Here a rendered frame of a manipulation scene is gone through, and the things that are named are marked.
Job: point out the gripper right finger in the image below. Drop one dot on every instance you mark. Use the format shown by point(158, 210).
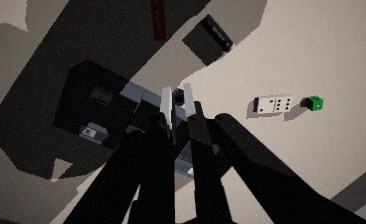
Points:
point(285, 197)

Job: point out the white domino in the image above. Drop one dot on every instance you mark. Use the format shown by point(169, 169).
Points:
point(272, 104)

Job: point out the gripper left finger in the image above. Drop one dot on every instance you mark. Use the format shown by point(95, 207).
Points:
point(109, 196)

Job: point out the black rack of bins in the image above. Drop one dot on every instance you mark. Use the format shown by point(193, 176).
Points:
point(83, 116)

